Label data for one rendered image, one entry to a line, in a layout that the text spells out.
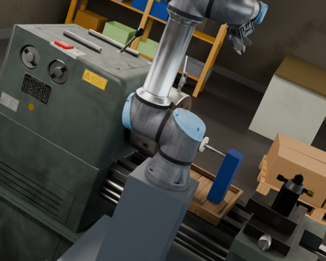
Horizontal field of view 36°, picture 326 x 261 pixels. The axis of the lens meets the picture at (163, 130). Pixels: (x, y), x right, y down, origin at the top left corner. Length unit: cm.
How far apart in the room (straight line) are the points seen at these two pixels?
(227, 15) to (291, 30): 731
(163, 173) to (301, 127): 499
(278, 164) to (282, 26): 444
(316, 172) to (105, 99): 298
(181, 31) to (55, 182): 100
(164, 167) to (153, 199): 11
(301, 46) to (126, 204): 735
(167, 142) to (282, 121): 497
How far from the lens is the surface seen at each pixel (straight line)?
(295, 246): 207
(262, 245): 192
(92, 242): 187
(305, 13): 876
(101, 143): 206
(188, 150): 158
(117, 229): 169
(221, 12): 148
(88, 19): 733
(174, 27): 152
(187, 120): 156
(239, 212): 226
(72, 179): 218
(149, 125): 158
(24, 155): 230
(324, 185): 474
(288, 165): 468
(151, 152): 212
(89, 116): 207
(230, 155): 209
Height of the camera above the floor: 180
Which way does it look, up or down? 20 degrees down
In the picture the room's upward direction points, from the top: 22 degrees clockwise
